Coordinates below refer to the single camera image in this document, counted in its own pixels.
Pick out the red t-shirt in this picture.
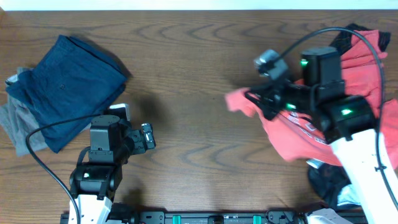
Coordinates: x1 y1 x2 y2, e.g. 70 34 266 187
224 29 398 170

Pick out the folded grey garment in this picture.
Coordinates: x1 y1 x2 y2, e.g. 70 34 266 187
0 67 94 157

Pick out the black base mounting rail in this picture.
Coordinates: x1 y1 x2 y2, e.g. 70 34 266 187
60 205 368 224

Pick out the right black cable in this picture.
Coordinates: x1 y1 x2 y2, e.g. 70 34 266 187
278 26 398 212

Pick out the folded navy blue garment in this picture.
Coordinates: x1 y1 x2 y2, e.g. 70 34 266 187
6 35 127 153

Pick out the left black cable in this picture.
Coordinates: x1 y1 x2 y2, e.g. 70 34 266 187
25 113 103 224

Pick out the black orange patterned jersey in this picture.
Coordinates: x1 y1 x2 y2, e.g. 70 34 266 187
308 24 397 210

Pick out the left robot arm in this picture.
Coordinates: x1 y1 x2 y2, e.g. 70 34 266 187
68 114 156 223

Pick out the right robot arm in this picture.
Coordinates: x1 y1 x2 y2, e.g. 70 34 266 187
244 47 397 223

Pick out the black cable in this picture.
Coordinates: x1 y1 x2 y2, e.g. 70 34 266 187
278 26 398 212
25 113 103 224

